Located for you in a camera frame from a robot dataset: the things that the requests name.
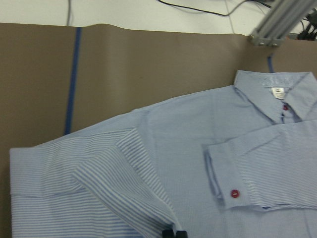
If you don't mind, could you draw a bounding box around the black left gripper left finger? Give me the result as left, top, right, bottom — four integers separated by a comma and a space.
161, 230, 174, 238

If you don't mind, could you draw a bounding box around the light blue striped shirt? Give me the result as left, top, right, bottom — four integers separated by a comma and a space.
10, 71, 317, 238

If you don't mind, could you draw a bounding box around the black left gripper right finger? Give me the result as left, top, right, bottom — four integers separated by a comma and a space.
176, 231, 188, 238

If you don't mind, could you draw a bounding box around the aluminium frame post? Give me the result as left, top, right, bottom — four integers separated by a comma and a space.
249, 0, 317, 47

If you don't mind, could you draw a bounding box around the black cable on table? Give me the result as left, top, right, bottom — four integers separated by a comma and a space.
158, 0, 273, 17

